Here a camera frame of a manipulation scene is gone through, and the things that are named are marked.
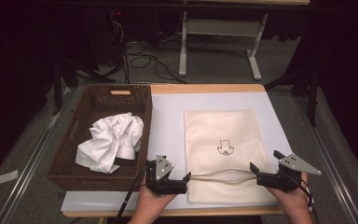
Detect metal floor rail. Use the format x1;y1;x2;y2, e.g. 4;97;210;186
294;95;358;224
0;90;73;224

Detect white tape strip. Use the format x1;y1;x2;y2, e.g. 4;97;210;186
0;169;20;187

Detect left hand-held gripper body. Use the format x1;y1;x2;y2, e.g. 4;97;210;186
145;154;188;197

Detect white table mat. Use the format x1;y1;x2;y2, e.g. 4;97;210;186
60;91;295;213

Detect white shirt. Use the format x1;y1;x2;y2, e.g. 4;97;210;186
75;112;145;175

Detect black floor cables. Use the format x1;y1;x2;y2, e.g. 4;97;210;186
122;38;188;85

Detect cream drawstring laundry bag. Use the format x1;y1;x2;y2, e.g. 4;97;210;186
184;108;278;204

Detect brown wicker basket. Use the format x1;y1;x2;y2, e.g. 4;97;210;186
46;83;154;192

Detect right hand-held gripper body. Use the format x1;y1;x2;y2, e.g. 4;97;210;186
255;153;323;191

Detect black stand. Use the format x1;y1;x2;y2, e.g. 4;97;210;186
51;58;117;117
263;62;322;128

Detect person's right hand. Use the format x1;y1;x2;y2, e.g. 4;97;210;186
267;172;312;217

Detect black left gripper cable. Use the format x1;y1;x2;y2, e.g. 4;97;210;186
114;161;153;224

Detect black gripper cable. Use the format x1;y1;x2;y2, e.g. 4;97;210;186
114;161;153;224
292;175;321;224

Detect wooden table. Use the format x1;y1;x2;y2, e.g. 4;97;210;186
62;83;293;218

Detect dark computer case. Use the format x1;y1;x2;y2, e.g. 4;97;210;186
83;8;129;67

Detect white desk frame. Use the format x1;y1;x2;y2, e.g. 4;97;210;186
178;10;269;82

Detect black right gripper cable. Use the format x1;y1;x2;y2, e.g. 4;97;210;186
292;175;321;224

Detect person's left hand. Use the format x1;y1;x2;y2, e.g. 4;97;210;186
134;186;178;219

